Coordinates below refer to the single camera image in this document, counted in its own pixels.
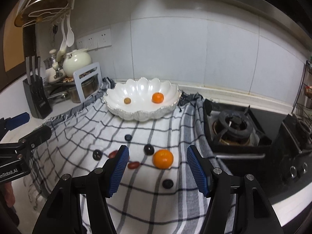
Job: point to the small blueberry top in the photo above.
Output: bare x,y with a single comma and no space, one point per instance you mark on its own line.
128,137

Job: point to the large orange mandarin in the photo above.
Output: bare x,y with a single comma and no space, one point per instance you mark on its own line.
163,159

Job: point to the white hanging spoon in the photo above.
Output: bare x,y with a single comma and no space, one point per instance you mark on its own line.
70,33

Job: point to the dark plum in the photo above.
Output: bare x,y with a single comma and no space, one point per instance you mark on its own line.
149,149
97,155

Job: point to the cream ceramic pot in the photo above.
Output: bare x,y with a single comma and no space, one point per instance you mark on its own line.
76,60

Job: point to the black knife block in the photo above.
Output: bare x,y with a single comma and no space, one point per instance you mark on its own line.
34,89

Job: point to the person left hand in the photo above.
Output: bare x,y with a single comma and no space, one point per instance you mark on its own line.
9,194

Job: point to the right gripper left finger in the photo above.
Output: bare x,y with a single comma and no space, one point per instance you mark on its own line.
114,170

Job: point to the brown longan in bowl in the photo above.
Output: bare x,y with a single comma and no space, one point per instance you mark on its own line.
127,100

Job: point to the wall power sockets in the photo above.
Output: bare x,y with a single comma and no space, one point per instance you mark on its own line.
101,39

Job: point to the black wire spice rack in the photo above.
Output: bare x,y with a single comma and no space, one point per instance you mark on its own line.
302,105

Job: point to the red cherry tomato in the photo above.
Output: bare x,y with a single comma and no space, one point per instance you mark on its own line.
112,154
134,165

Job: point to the white hanging ladle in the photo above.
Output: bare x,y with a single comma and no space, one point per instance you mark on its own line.
63,46

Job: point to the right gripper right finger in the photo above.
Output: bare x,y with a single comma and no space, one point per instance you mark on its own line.
200,172

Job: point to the checkered kitchen towel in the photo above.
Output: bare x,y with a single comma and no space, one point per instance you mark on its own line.
141,204

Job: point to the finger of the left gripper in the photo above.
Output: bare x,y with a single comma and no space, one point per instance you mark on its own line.
16,121
36,137

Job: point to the small orange in bowl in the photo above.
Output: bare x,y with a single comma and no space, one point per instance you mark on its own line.
157,98

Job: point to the white scalloped fruit bowl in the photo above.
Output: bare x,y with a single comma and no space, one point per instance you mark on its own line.
140,92

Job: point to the black gas stove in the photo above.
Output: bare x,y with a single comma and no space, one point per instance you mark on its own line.
274,147

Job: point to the blueberry bottom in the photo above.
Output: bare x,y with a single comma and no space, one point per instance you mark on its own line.
167,183

